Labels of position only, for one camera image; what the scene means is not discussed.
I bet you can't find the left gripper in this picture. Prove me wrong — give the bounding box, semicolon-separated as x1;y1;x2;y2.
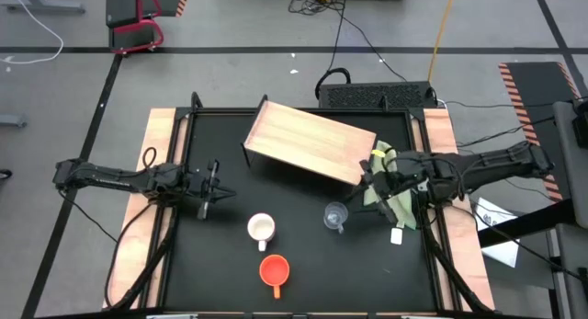
186;158;238;221

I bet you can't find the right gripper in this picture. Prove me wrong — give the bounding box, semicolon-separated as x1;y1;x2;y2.
359;149;433;224

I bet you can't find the clear plastic cup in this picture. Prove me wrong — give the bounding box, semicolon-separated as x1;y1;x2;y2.
322;201;349;234

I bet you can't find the white grey patterned mug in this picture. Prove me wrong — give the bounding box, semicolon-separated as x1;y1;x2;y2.
246;211;277;253

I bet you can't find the orange ribbed mug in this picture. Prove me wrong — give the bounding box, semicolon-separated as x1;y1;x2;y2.
258;254;291;300

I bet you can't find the light green cloth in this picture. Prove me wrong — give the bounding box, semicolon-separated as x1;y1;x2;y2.
362;139;418;231

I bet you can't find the black computer case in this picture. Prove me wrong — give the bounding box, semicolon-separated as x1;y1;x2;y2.
316;81;438;110

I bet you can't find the white paper sheet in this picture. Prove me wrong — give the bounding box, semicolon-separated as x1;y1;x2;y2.
472;197;521;268

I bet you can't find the black metal beam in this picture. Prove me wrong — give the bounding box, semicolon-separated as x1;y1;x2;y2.
477;198;575;249

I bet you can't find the large hazard-striped black mat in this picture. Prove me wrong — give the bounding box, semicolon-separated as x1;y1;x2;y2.
498;61;581;203

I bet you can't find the grey furniture panel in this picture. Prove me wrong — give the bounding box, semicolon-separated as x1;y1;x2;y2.
546;100;588;319

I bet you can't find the black box device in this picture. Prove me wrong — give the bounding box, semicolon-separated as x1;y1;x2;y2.
571;97;588;150

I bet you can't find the short grey metal foot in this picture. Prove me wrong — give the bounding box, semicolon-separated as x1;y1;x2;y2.
0;113;28;129

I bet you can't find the grey metal stand foot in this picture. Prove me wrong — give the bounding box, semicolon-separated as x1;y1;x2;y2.
0;0;86;15

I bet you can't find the thick black cable harness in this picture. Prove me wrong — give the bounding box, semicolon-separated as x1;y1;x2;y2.
103;201;180;311
417;203;495;314

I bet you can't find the thick black power cable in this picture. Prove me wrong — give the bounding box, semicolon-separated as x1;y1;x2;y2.
314;0;353;100

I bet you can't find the yellow cable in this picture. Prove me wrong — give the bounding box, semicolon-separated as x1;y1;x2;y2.
426;0;457;83

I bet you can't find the tangled black cable bundle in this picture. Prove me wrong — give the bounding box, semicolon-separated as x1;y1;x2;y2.
288;0;346;16

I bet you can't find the white cable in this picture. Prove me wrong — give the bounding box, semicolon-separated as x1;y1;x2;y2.
0;0;64;65

